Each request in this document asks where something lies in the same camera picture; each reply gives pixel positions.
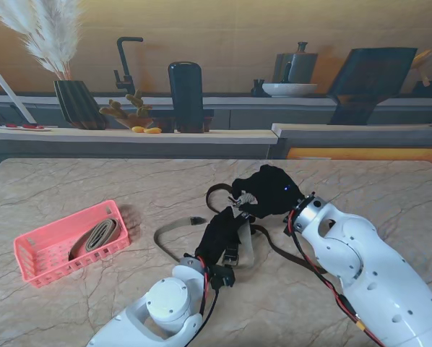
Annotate small black bottles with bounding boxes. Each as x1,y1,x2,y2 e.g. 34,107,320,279
251,78,267,98

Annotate white pampas grass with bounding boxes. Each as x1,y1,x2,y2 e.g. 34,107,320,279
0,0,83,81

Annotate dark slanted board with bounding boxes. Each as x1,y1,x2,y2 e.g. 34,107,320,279
326,46,418,127

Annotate cactus plant in bowl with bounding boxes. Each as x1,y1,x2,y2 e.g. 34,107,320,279
99,89,154,129

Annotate long beige woven belt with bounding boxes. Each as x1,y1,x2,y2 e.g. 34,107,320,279
153,193,257,270

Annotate arm red black cables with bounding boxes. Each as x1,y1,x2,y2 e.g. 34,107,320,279
196,255,220,326
287,208,386,347

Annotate pink plastic storage basket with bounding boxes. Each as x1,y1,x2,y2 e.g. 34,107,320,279
12,199,131,289

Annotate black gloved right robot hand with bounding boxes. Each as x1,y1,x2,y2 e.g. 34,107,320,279
232,164,307,220

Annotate right arm red black cables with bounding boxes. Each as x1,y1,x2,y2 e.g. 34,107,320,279
287,208,386,347

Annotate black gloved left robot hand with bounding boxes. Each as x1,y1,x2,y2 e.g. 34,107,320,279
194,207,248,267

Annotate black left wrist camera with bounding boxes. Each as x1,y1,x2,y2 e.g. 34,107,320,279
210,264,236,289

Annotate dark ribbed vase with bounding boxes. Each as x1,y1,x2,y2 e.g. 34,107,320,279
53,80,108,130

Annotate yellow wooden utensil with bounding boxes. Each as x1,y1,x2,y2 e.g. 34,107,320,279
410,48,432,87

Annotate black leather belt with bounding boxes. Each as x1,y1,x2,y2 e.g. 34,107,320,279
205,182,329,275

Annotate white shallow bowl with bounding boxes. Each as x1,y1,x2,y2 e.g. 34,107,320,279
262,82,319,98

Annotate white leaning slat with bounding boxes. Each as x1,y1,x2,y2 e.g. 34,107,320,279
0,73,38,124

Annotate grey counter with orange light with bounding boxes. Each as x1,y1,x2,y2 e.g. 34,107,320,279
271,122,432,160

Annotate grey back cabinet counter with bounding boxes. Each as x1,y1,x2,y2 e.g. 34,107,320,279
0,92,432,130

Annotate left arm red black cables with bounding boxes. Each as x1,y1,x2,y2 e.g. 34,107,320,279
196,255,220,326

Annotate plate with red slices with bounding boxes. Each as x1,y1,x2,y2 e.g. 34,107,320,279
0,123,53,132

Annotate black kitchen faucet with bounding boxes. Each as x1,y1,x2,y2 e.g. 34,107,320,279
113,36,144,95

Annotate grey jug with lid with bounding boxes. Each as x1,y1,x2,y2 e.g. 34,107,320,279
272,41,319,85

